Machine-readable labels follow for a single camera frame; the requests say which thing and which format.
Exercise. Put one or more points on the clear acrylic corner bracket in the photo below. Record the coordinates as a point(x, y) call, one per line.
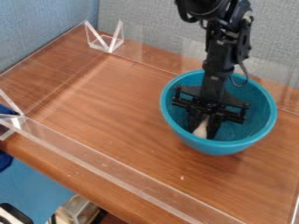
point(103, 42)

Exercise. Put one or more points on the clear acrylic front barrier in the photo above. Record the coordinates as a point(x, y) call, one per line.
point(128, 193)

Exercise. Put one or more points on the metal table frame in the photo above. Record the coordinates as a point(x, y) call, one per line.
point(76, 211)

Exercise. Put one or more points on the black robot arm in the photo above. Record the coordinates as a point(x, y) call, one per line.
point(226, 19)

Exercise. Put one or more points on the black white device below table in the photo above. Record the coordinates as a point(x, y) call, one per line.
point(12, 216)

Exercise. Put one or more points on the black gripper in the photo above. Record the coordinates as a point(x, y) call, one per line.
point(200, 92)

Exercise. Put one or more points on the blue plastic bowl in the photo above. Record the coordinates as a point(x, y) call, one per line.
point(234, 136)

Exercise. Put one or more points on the clear acrylic back panel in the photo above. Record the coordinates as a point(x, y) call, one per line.
point(176, 55)

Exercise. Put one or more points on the white brown-capped toy mushroom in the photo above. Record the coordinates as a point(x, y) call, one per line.
point(200, 131)

